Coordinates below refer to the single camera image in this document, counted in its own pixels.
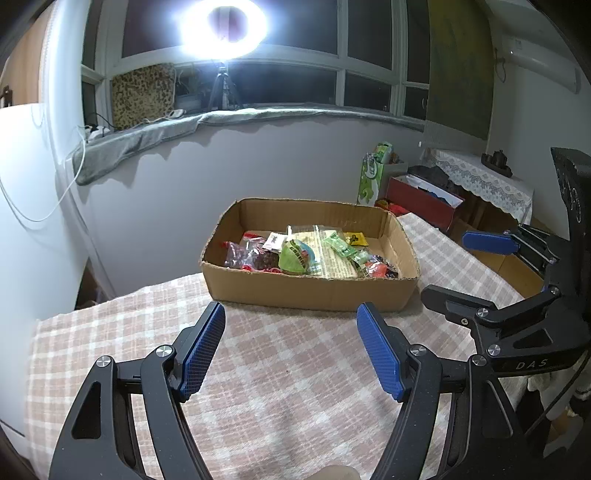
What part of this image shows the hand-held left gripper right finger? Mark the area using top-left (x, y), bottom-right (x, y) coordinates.
top-left (356, 302), bottom-right (541, 480)

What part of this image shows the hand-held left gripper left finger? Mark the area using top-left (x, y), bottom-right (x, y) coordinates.
top-left (48, 301), bottom-right (227, 480)

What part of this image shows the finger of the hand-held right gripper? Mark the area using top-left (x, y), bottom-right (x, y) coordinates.
top-left (421, 284), bottom-right (561, 334)
top-left (462, 224), bottom-right (563, 278)

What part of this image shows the red snack packet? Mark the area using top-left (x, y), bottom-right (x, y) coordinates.
top-left (365, 256), bottom-right (399, 279)

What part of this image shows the clear cracker packet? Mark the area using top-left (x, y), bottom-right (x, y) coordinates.
top-left (286, 226), bottom-right (370, 280)

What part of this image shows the cardboard box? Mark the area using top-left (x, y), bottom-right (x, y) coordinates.
top-left (200, 198), bottom-right (420, 312)

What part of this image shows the red dried plum packet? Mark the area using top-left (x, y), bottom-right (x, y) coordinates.
top-left (225, 233), bottom-right (282, 273)

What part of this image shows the green candy wrapper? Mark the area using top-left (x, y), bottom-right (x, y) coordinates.
top-left (323, 233), bottom-right (370, 266)

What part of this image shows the green round candy packet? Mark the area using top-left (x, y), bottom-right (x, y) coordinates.
top-left (278, 240), bottom-right (319, 276)

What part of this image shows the person's right hand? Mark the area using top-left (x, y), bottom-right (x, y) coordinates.
top-left (529, 362), bottom-right (591, 422)

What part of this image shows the person's left hand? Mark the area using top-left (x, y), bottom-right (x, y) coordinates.
top-left (318, 465), bottom-right (362, 480)

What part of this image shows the white lace tablecloth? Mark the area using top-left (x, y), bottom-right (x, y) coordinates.
top-left (425, 148), bottom-right (534, 222)

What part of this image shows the plaid tablecloth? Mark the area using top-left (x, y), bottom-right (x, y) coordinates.
top-left (25, 213), bottom-right (527, 480)

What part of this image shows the red box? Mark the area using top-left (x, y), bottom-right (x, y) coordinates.
top-left (385, 172), bottom-right (465, 233)

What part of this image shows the dark figurine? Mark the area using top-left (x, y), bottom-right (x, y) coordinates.
top-left (481, 150), bottom-right (513, 178)

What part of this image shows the green carton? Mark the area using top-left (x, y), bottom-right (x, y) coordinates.
top-left (358, 143), bottom-right (393, 207)

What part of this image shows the dark green curtain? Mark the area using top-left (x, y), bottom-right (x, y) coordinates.
top-left (425, 0), bottom-right (492, 139)

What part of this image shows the white air conditioner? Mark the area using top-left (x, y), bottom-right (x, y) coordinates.
top-left (496, 37), bottom-right (580, 93)

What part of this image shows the white cabinet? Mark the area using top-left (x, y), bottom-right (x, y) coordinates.
top-left (0, 104), bottom-right (93, 435)

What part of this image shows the grey windowsill cloth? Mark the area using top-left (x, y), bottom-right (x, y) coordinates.
top-left (74, 107), bottom-right (426, 185)

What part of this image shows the leopard print cushion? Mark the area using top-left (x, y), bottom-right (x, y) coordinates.
top-left (111, 64), bottom-right (178, 131)

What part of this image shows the black tripod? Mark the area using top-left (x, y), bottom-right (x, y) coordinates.
top-left (208, 62), bottom-right (241, 112)

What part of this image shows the window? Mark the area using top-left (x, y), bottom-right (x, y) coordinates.
top-left (83, 0), bottom-right (430, 121)

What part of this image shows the white cable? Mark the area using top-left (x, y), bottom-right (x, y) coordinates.
top-left (0, 106), bottom-right (88, 222)

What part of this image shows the ring light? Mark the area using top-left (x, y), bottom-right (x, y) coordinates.
top-left (178, 0), bottom-right (271, 61)

